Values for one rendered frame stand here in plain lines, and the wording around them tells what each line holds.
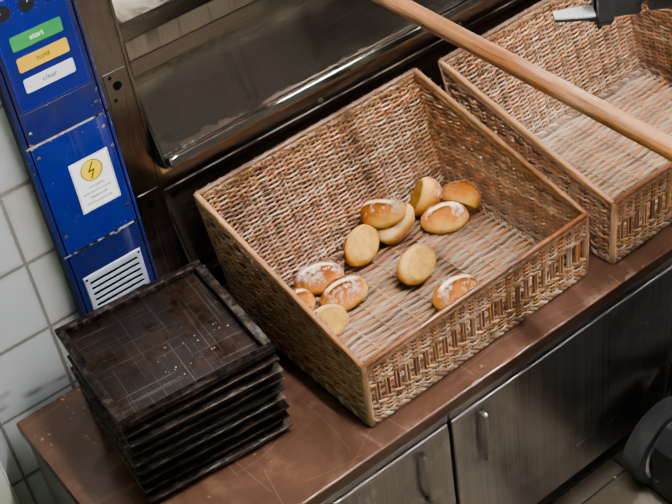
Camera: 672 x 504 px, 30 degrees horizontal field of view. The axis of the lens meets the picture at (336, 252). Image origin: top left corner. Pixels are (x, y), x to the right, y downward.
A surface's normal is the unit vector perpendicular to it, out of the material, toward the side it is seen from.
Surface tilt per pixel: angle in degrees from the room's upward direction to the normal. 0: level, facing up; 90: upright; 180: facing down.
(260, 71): 70
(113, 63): 90
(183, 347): 0
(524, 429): 90
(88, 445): 0
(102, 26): 90
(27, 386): 90
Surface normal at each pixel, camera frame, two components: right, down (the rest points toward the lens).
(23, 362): 0.60, 0.46
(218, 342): -0.13, -0.75
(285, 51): 0.52, 0.18
